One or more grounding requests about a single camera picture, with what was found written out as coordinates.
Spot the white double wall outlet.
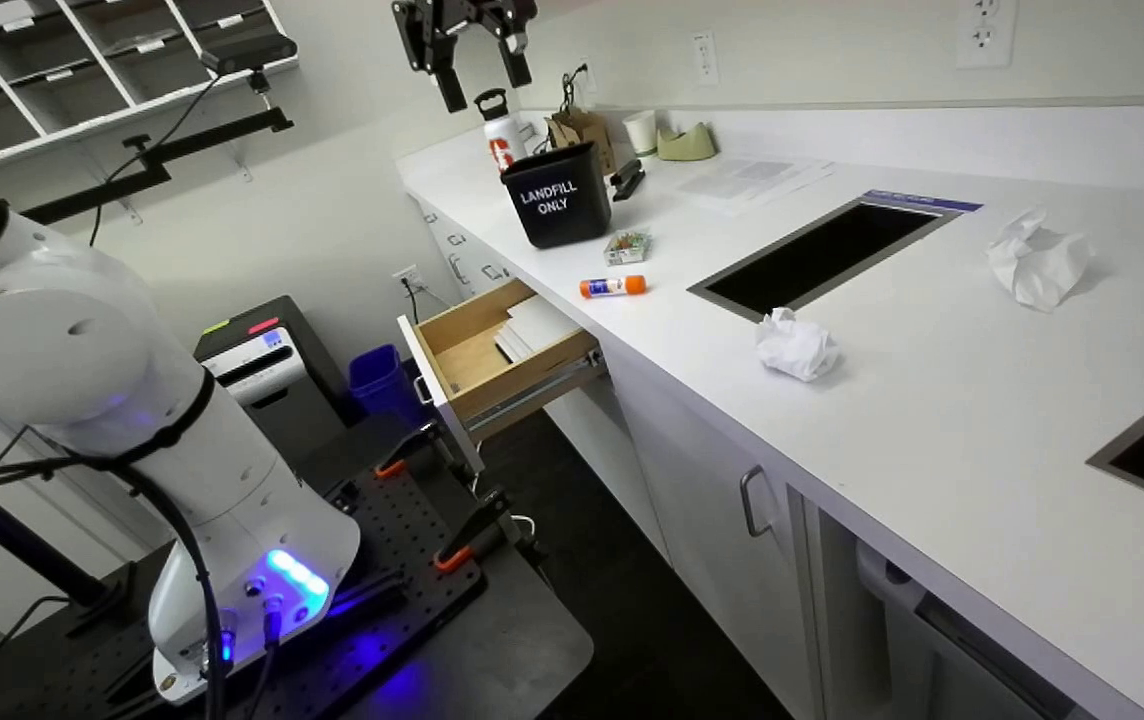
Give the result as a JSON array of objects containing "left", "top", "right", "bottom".
[{"left": 952, "top": 0, "right": 1022, "bottom": 71}]

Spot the black wall camera mount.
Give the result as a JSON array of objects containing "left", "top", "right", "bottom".
[{"left": 21, "top": 23, "right": 301, "bottom": 228}]

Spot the open wooden drawer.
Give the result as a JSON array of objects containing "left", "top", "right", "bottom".
[{"left": 394, "top": 273, "right": 606, "bottom": 474}]

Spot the white paper cup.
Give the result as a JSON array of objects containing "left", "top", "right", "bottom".
[{"left": 620, "top": 105, "right": 666, "bottom": 161}]

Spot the white paper stack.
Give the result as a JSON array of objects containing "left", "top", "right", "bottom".
[{"left": 487, "top": 292, "right": 582, "bottom": 368}]

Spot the black hanging cable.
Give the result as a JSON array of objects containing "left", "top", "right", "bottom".
[{"left": 80, "top": 67, "right": 227, "bottom": 251}]

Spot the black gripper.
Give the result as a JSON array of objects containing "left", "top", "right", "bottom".
[{"left": 390, "top": 0, "right": 545, "bottom": 115}]

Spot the white quad wall outlet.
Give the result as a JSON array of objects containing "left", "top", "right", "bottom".
[{"left": 689, "top": 30, "right": 719, "bottom": 88}]

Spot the black landfill bin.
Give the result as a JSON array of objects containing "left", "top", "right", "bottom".
[{"left": 500, "top": 139, "right": 615, "bottom": 251}]

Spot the orange glue stick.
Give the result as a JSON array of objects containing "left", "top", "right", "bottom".
[{"left": 577, "top": 273, "right": 652, "bottom": 300}]

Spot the beige tape dispenser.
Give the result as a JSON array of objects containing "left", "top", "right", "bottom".
[{"left": 652, "top": 115, "right": 725, "bottom": 170}]

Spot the black white printer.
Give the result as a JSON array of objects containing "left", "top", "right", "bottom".
[{"left": 192, "top": 292, "right": 339, "bottom": 431}]

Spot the white mail sorter shelf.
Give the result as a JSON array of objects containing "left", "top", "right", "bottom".
[{"left": 0, "top": 0, "right": 301, "bottom": 183}]

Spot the black breadboard robot table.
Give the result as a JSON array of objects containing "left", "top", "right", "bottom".
[{"left": 0, "top": 385, "right": 602, "bottom": 720}]

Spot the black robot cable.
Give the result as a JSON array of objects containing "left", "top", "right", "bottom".
[{"left": 0, "top": 446, "right": 237, "bottom": 720}]

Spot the silver cabinet door handle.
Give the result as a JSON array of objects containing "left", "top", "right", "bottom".
[{"left": 738, "top": 466, "right": 784, "bottom": 543}]

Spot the black stapler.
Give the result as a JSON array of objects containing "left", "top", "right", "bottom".
[{"left": 606, "top": 157, "right": 652, "bottom": 205}]

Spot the white container red label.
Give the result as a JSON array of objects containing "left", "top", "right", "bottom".
[{"left": 477, "top": 83, "right": 552, "bottom": 173}]

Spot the blue waste bin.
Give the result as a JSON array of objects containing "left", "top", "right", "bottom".
[{"left": 345, "top": 340, "right": 425, "bottom": 427}]

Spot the black clamp orange handle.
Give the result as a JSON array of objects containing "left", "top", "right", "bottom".
[
  {"left": 371, "top": 419, "right": 443, "bottom": 490},
  {"left": 434, "top": 485, "right": 545, "bottom": 580}
]

